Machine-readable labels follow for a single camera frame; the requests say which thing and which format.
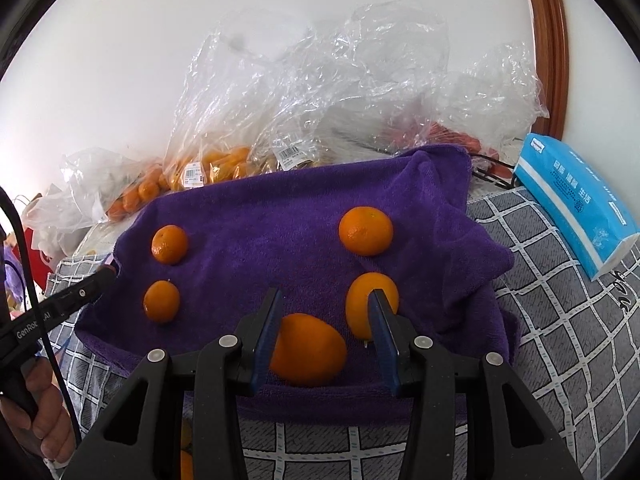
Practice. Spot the red paper bag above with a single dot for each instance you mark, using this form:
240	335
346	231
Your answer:
36	250

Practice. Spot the brown wooden door frame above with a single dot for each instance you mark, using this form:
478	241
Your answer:
547	35

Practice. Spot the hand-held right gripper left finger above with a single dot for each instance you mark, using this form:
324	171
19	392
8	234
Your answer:
265	335

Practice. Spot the white plastic bag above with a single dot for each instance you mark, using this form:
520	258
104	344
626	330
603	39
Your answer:
55	220

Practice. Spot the grey checked tablecloth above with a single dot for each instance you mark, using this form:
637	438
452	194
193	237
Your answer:
550	335

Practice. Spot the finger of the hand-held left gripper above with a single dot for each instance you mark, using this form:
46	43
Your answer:
85	290

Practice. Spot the clear bag of mandarins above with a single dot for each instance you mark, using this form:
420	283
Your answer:
215	125
125	185

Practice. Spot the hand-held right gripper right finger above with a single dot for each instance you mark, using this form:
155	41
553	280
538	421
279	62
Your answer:
382	340

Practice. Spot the person's left hand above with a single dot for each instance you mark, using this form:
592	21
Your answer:
50	410

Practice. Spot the clear crumpled plastic bag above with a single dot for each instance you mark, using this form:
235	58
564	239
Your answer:
350	80

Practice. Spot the purple towel-covered tray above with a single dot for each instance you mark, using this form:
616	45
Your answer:
280	240

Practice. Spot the blue tissue pack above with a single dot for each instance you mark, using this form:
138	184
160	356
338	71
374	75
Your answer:
575	200

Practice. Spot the clear bag of red fruit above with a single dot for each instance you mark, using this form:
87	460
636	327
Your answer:
490	100

